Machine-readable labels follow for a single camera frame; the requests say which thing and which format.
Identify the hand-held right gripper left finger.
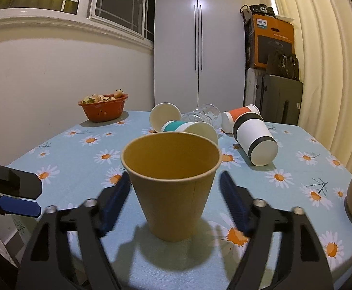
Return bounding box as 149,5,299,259
15,171,131,290

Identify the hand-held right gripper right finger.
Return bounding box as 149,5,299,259
219,171,335,290

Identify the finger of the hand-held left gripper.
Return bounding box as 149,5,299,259
0,192,41,217
0,151,42,200

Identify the brown paper cup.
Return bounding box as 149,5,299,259
121,133,223,242

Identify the black banded white cup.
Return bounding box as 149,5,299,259
232,112,278,167

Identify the orange banded white cup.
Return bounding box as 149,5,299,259
221,104,261,134

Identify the clear plastic cup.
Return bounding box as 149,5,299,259
180,103,223,130

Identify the teal banded white cup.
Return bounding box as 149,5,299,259
161,120,219,147

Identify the plain white paper cup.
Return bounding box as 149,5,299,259
149,103,181,133

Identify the blue daisy print tablecloth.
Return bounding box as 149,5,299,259
8,110,352,290

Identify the orange plastic basket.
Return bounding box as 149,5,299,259
78,94,129,123

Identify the pile of small pale fruits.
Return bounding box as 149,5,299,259
82,88,125,104

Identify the dark grey suitcase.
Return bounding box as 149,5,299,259
256,73,304,126

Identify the black handbag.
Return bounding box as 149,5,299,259
266,50,300,80

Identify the white wardrobe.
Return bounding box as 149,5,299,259
154,0,259,112

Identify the cream curtain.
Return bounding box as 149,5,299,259
267,0,352,176

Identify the orange cardboard box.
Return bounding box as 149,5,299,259
244,14,295,70

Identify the black camera bag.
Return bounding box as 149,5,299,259
240,4,276,17

